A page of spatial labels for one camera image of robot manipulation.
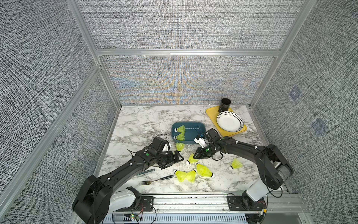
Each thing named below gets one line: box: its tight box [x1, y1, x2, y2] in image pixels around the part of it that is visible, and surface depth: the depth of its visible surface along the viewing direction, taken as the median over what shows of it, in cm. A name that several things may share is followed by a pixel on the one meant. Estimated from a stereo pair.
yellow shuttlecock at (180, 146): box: [175, 141, 186, 153], surface depth 94 cm
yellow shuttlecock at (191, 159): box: [185, 153, 199, 165], surface depth 88 cm
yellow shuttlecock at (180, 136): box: [173, 132, 186, 141], surface depth 99 cm
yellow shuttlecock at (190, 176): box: [185, 168, 197, 184], surface depth 84 cm
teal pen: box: [137, 168, 156, 176], surface depth 87 cm
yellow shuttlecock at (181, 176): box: [173, 169, 187, 183], surface depth 84 cm
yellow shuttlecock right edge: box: [228, 158, 243, 171], surface depth 85 cm
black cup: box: [218, 97, 232, 113], surface depth 113 cm
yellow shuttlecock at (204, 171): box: [195, 162, 215, 178], surface depth 85 cm
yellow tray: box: [206, 105, 248, 137], surface depth 108 cm
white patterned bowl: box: [216, 111, 244, 133], surface depth 109 cm
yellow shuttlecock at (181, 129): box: [174, 124, 186, 133], surface depth 102 cm
